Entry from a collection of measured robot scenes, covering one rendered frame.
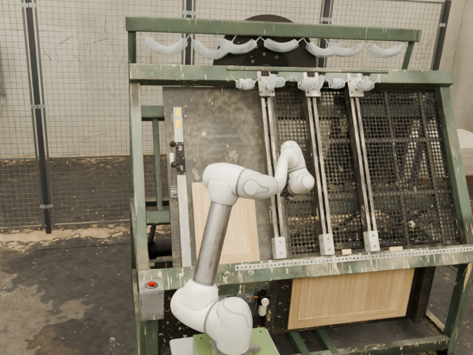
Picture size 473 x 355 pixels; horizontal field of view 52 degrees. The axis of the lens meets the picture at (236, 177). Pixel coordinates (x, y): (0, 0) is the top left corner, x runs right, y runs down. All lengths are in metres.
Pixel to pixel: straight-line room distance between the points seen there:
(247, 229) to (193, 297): 0.82
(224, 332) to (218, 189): 0.61
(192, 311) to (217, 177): 0.60
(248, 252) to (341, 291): 0.85
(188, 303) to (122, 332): 1.65
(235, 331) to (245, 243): 0.87
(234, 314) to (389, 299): 1.78
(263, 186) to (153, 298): 0.88
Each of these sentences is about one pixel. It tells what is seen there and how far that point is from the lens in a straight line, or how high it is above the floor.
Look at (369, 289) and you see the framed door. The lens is 3.57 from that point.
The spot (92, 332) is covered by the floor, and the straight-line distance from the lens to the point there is 3.88.
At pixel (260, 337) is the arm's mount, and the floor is 0.83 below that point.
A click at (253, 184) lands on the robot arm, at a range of 2.04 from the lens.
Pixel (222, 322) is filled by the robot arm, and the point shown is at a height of 1.04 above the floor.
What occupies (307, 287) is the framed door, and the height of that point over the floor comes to 0.57.
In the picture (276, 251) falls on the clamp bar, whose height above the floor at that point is 0.96.
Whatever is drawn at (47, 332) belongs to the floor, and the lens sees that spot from 3.96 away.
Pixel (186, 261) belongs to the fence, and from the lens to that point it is 2.82.
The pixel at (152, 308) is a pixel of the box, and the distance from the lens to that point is 2.61.
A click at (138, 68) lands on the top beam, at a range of 3.00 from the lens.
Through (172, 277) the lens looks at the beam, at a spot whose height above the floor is 0.86.
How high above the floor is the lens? 2.32
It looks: 20 degrees down
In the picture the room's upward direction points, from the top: 3 degrees clockwise
